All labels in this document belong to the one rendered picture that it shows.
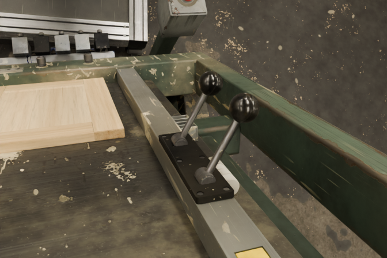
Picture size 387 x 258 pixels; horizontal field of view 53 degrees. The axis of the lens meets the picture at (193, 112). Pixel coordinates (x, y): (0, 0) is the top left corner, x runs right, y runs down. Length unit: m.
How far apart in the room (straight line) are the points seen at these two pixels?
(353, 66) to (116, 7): 1.52
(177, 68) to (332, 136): 0.63
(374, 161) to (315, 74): 1.91
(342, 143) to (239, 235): 0.28
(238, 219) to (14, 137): 0.47
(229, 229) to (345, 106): 2.15
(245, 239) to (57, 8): 1.70
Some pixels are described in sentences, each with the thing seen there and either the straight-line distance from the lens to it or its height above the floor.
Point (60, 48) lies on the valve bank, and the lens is 1.31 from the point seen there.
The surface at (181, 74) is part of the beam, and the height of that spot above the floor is 0.88.
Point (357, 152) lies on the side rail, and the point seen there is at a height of 1.49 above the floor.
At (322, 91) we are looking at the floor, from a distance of 2.48.
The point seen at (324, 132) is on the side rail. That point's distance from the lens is 0.67.
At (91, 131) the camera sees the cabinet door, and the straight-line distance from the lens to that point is 0.75.
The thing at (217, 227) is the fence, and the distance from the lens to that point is 0.44.
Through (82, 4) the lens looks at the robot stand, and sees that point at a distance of 2.00.
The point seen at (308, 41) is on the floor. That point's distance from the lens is 2.54.
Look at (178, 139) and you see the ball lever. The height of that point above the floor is 1.41.
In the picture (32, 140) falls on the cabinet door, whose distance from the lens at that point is 0.76.
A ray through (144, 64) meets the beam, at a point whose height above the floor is 0.90.
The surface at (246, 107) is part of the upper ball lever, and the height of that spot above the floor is 1.56.
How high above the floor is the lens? 1.97
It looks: 70 degrees down
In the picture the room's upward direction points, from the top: 49 degrees clockwise
